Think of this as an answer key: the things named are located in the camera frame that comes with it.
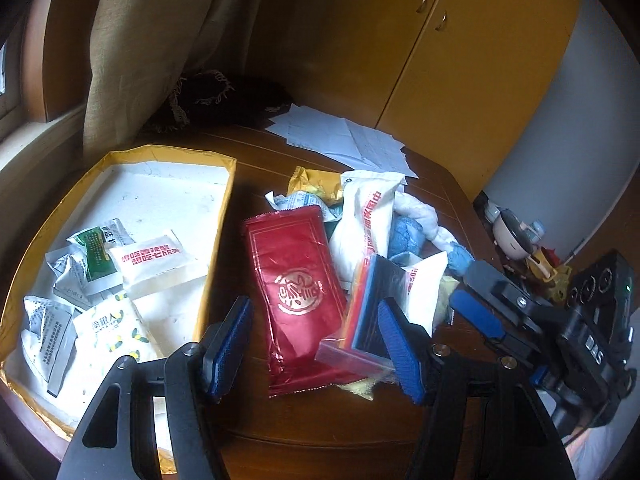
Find white folded paper bag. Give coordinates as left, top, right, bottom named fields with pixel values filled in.
left=405, top=252, right=448, bottom=336

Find gold foil packet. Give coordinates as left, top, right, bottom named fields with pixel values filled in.
left=286, top=166, right=344, bottom=206

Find yellow toy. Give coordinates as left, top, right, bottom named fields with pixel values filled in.
left=525, top=247, right=574, bottom=306

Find blue rolled cloth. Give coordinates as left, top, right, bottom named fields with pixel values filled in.
left=387, top=214, right=474, bottom=278

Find crumpled white leaflet packet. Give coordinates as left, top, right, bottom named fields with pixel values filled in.
left=21, top=245, right=100, bottom=398

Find beige curtain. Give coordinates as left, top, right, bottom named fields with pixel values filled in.
left=82, top=0, right=262, bottom=164

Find yellow wooden cabinet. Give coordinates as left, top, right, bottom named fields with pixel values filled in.
left=272, top=0, right=580, bottom=197

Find yellow cardboard box tray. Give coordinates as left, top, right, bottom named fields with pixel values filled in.
left=1, top=144, right=236, bottom=441

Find white towel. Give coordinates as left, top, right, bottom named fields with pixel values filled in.
left=394, top=191, right=458, bottom=252

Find yellow fluffy cloth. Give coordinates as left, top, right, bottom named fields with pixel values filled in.
left=338, top=275, right=460, bottom=401

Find red foil snack bag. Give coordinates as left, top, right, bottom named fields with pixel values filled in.
left=243, top=205, right=360, bottom=398

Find clear zip bag with sponges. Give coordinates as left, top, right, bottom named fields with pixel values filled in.
left=316, top=255, right=407, bottom=380

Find white plastic bag red text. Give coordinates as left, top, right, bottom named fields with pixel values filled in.
left=329, top=170, right=406, bottom=290

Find white recycle-logo bag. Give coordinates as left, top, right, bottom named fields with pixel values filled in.
left=73, top=292, right=162, bottom=362

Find white packet red text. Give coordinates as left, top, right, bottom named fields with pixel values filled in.
left=108, top=231, right=208, bottom=299

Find white paper sheets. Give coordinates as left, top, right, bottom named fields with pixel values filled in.
left=266, top=105, right=418, bottom=178

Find green white medicine packet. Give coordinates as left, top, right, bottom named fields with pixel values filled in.
left=67, top=218, right=134, bottom=282

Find white toy figure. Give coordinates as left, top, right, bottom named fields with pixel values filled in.
left=484, top=202, right=546, bottom=261

